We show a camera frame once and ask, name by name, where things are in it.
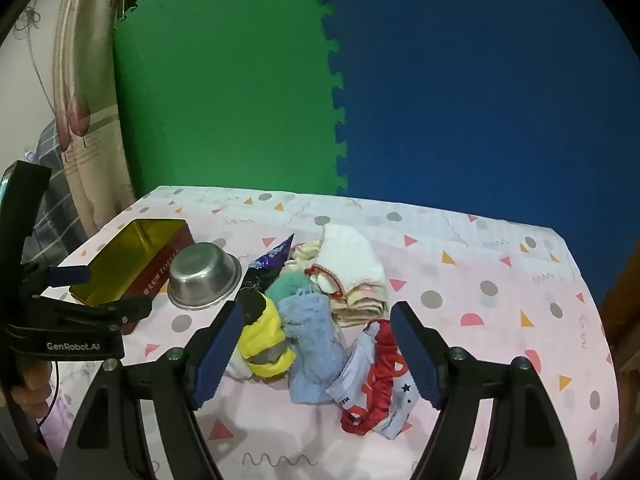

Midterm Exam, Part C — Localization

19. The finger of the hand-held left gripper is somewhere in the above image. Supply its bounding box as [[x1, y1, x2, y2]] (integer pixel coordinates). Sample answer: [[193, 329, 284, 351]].
[[55, 296, 153, 336], [46, 266, 92, 287]]

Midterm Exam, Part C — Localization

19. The blue plaid cloth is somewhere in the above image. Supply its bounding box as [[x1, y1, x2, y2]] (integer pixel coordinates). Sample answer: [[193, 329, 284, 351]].
[[22, 117, 91, 266]]

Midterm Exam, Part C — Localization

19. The teal cloth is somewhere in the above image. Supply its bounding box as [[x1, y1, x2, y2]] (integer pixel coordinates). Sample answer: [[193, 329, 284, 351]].
[[265, 270, 321, 306]]

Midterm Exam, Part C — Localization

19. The green foam mat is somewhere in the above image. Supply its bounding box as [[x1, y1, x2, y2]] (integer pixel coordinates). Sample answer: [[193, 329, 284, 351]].
[[112, 0, 348, 196]]

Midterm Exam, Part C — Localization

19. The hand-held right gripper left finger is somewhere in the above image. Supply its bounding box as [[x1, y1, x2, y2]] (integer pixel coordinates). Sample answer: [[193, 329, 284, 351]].
[[55, 301, 246, 480]]

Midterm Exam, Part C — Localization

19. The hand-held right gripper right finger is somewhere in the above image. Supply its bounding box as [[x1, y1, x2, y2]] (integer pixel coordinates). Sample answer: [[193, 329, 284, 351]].
[[389, 301, 583, 480]]

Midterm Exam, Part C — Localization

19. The red white blue cloth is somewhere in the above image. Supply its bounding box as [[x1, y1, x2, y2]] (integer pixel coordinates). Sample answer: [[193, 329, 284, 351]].
[[276, 292, 348, 405]]

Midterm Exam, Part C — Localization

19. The person's left hand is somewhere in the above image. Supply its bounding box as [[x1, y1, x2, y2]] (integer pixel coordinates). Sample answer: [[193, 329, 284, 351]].
[[10, 357, 58, 418]]

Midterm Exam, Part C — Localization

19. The printed poster board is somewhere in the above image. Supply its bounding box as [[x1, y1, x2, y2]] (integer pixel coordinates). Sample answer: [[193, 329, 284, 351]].
[[50, 0, 136, 241]]

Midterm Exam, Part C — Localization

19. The white cloth with red trim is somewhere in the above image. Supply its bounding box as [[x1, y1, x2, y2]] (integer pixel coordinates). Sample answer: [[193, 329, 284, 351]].
[[326, 319, 416, 436]]

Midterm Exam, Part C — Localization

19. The steel bowl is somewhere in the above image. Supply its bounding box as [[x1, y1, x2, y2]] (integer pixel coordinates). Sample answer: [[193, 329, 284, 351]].
[[167, 242, 243, 311]]

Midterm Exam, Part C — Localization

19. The gold tin box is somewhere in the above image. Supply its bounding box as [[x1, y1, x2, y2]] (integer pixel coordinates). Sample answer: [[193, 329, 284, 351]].
[[69, 218, 195, 336]]

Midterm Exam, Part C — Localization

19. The dark blue snack packet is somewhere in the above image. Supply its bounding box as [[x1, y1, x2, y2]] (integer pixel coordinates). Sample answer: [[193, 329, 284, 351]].
[[240, 233, 296, 306]]

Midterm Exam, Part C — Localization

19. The blue foam mat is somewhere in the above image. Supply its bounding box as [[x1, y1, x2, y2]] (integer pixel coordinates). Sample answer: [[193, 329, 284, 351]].
[[308, 0, 640, 251]]

